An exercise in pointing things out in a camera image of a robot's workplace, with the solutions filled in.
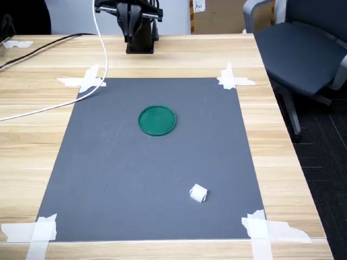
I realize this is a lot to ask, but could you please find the small white plastic terminal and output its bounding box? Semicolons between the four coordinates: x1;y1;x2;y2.
189;183;209;204

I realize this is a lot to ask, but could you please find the black table clamp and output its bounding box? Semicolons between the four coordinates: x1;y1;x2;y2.
151;21;160;42

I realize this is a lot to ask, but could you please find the dark grey mat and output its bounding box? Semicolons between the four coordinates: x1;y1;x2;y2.
36;77;268;243

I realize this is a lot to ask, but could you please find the round green lid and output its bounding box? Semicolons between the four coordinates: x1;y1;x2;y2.
138;105;177;137

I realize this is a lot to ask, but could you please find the dark grey office chair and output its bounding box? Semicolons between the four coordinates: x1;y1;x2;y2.
242;0;347;144

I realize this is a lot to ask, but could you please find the brown cardboard box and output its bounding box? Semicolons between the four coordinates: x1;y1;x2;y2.
189;0;276;35

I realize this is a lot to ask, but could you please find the white tape patch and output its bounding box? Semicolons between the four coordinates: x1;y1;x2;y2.
216;62;257;90
241;209;312;260
56;63;107;94
1;213;58;260

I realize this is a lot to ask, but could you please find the crumpled white tape scrap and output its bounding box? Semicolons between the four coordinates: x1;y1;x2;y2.
2;40;34;49

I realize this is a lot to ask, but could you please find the black table cable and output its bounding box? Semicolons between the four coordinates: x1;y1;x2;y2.
0;32;97;72

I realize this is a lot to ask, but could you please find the white camera cable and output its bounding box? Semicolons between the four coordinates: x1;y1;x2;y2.
0;0;110;122

